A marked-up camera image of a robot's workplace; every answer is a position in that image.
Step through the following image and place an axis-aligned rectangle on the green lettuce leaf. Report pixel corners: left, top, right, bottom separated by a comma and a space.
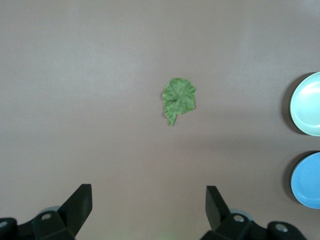
161, 77, 198, 127

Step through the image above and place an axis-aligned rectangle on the pale green round plate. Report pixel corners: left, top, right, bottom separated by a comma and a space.
289, 71, 320, 137

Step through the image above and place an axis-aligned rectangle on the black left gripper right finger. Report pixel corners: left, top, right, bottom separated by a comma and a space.
199, 185, 309, 240

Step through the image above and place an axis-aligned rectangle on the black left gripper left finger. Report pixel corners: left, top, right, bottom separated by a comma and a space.
0, 183, 94, 240

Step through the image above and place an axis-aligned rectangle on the blue round plate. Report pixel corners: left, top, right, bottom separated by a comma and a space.
290, 151, 320, 210

